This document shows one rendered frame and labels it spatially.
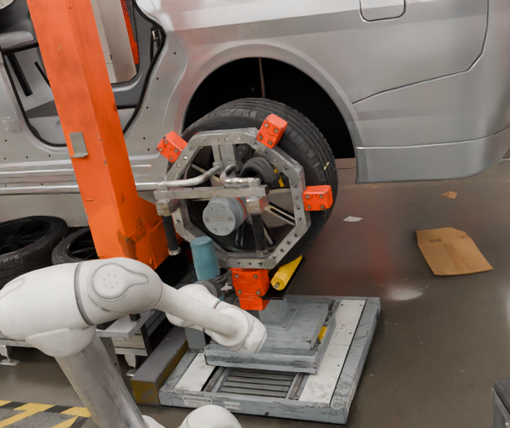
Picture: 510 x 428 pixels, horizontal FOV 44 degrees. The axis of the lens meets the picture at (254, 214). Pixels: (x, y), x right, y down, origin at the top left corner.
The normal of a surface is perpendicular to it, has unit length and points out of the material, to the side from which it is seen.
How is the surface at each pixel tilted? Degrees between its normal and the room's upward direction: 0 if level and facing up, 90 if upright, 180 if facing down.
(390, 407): 0
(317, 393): 0
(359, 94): 90
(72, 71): 90
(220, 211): 90
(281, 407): 90
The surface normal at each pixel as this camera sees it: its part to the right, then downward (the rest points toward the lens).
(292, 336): -0.16, -0.92
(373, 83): -0.33, 0.39
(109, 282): 0.04, -0.23
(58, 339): 0.17, 0.66
